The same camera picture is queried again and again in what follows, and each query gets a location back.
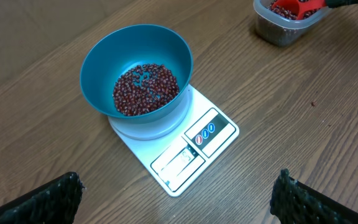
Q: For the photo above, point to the red beans in bowl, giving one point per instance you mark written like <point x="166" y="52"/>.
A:
<point x="144" y="89"/>

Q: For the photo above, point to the red measuring scoop blue handle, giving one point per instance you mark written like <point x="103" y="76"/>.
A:
<point x="296" y="9"/>

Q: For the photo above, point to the clear container of red beans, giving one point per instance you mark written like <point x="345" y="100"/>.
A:
<point x="281" y="31"/>

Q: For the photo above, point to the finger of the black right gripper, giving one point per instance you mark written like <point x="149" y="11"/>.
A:
<point x="339" y="3"/>

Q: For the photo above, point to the white digital kitchen scale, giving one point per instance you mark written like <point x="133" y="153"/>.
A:
<point x="177" y="148"/>

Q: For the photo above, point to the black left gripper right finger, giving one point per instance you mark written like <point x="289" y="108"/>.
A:
<point x="294" y="202"/>

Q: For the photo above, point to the blue plastic bowl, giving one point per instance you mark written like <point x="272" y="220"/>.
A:
<point x="122" y="50"/>

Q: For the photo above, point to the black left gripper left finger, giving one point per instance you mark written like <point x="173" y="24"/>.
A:
<point x="56" y="201"/>

